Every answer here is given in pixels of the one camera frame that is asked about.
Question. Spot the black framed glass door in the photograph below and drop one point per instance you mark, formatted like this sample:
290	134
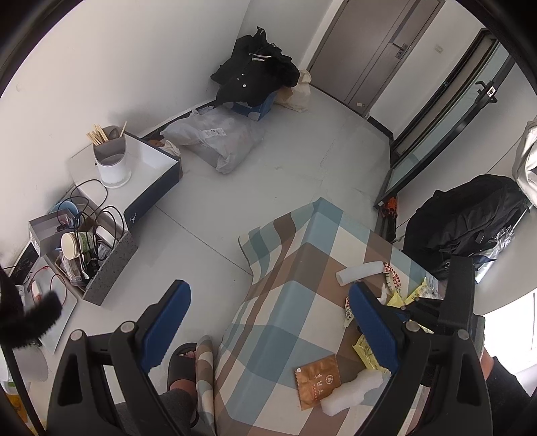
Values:
444	113

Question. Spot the red and white wrapper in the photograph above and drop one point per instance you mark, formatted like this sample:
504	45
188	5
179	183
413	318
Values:
392	279

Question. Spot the crumpled white tissue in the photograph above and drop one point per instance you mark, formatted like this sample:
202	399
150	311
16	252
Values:
384	292

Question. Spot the white foam tube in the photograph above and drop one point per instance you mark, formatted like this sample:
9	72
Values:
360	272

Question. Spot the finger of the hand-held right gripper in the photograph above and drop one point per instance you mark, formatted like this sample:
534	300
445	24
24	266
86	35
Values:
426	303
419	320

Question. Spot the orange and black tool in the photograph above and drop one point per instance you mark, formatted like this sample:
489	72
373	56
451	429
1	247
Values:
390	204

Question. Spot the white box with navy sides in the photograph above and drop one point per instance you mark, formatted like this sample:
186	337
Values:
147	167

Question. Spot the yellow snack wrapper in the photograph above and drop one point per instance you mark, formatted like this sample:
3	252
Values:
395	300
367	352
413	293

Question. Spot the beige tote bag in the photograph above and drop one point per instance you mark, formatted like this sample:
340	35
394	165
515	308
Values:
300	94

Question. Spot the light grey garment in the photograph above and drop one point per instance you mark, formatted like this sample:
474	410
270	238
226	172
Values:
526	155

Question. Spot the person's leg in grey trousers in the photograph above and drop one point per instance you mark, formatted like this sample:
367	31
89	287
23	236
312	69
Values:
172	413

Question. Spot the bundle of wooden chopsticks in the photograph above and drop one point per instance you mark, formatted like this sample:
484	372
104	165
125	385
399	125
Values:
97	135

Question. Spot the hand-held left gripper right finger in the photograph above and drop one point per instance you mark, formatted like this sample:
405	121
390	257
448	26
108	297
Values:
373	331

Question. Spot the person's right forearm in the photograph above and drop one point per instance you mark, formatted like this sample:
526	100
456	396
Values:
505	375

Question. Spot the stack of paper cups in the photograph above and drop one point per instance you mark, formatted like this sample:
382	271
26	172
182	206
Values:
69	247

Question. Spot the grey plastic bag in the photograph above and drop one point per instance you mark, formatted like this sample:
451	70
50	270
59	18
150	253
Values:
218	138

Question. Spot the white utensil holder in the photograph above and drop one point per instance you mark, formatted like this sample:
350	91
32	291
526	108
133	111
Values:
111	163

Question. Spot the black fuzzy microphone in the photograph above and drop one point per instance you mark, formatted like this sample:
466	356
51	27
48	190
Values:
42	310

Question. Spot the black backpack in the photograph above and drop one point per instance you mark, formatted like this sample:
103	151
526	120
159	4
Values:
461	222

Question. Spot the grey cardboard box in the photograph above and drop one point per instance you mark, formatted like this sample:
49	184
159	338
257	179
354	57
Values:
44	228

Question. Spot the pile of black clothes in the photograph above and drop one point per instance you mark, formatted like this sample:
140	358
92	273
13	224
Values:
256	71

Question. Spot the blue cardboard box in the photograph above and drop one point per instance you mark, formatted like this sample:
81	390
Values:
254	108

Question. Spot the plaid tablecloth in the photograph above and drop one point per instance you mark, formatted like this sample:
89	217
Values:
285	302

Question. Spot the grey room door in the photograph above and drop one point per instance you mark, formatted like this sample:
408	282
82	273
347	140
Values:
369	50

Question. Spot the brown foil packet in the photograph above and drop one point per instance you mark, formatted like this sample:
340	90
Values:
316	383

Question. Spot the white foam block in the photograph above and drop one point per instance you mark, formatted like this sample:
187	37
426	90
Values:
356	390

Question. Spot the black slipper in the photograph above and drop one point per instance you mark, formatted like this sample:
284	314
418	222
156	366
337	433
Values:
182	373

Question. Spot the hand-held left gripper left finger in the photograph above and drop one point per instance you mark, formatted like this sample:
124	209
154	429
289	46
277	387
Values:
168	323

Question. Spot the silver foil bag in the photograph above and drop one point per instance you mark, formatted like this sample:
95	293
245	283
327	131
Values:
499	247

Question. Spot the grey speckled storage box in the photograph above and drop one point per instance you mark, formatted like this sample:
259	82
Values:
110	268

